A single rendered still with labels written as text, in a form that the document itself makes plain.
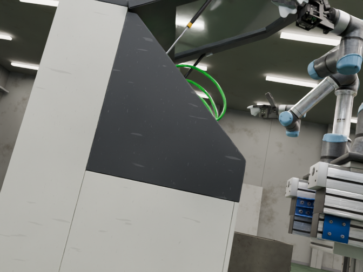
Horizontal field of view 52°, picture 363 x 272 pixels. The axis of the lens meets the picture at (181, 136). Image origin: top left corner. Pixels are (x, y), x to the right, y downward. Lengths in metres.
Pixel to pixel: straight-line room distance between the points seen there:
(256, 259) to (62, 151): 2.99
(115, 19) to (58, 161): 0.61
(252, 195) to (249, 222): 0.82
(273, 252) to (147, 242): 2.85
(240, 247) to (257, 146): 8.25
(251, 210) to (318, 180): 10.02
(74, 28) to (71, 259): 0.88
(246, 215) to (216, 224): 9.97
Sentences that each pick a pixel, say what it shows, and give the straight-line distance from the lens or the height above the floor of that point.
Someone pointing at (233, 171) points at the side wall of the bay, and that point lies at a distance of 1.40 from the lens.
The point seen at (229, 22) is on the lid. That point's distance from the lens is 2.04.
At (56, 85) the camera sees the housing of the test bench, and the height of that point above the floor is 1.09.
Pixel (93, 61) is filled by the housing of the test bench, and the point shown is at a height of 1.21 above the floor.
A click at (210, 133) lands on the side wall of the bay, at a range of 1.41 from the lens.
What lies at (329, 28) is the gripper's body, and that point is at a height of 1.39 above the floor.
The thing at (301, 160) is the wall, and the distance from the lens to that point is 12.24.
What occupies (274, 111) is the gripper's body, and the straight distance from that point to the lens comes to 2.34.
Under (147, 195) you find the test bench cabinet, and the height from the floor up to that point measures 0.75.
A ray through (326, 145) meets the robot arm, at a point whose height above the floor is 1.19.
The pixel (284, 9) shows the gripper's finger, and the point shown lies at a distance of 1.34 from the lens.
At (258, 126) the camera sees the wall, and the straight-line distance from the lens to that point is 12.26.
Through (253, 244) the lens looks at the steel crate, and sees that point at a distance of 4.08.
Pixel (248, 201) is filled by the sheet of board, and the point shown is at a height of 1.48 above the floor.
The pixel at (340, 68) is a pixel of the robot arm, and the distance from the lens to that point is 1.36.
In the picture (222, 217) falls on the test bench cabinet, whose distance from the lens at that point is 1.38.
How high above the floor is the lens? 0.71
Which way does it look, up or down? 12 degrees up
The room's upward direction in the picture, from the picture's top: 12 degrees clockwise
